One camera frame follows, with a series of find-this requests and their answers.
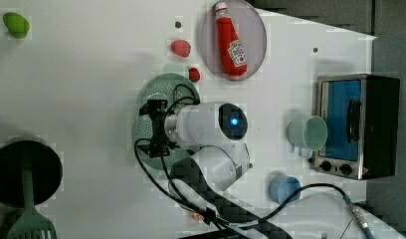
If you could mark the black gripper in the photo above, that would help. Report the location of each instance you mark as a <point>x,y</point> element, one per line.
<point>159,144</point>

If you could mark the mint green oval strainer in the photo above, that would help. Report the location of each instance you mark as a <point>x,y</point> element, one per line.
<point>159,99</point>

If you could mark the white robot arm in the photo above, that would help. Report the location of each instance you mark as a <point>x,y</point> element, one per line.
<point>201,149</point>

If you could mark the red toy strawberry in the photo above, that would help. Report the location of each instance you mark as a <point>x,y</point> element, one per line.
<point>194,75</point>

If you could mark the pink toy strawberry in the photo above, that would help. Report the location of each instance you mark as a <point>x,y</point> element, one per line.
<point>181,48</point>

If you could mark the red ketchup bottle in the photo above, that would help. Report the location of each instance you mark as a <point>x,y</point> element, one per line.
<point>232,53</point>

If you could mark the blue bowl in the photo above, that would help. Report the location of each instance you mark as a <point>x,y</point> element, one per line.
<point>282,186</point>

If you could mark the green spatula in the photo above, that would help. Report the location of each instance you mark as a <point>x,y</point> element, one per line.
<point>31,224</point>

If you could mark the mint green mug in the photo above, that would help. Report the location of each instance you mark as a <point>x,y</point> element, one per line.
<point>308,134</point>

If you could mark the black toaster oven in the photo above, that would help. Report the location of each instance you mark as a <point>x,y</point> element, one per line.
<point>361,115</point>

